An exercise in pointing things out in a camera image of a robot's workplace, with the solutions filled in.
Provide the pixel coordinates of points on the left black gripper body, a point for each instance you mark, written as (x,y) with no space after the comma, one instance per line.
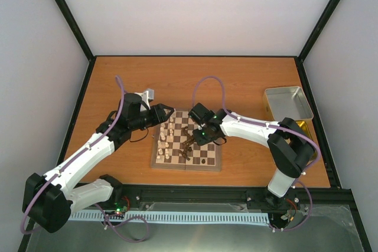
(151,121)

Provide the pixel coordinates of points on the wooden folding chess board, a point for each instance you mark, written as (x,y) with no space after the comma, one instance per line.
(210,152)

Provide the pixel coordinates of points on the silver tin lid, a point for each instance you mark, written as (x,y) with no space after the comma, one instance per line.
(291,102)

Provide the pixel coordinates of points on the gold tin box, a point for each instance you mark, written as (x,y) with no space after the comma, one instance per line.
(304,127)

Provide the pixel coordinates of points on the light blue cable duct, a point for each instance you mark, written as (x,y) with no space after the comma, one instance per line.
(166,217)

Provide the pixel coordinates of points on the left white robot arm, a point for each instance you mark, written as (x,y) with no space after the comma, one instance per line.
(51,199)

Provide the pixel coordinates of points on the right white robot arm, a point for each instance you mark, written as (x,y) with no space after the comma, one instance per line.
(290,147)

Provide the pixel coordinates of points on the row of white chess pieces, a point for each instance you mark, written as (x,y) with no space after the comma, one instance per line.
(165,143)

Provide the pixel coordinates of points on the pile of dark chess pieces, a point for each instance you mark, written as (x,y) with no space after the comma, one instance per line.
(186,144)

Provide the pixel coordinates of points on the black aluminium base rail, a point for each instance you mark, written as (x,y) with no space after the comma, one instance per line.
(256,198)

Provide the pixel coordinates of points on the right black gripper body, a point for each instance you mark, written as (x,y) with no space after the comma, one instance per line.
(205,137)

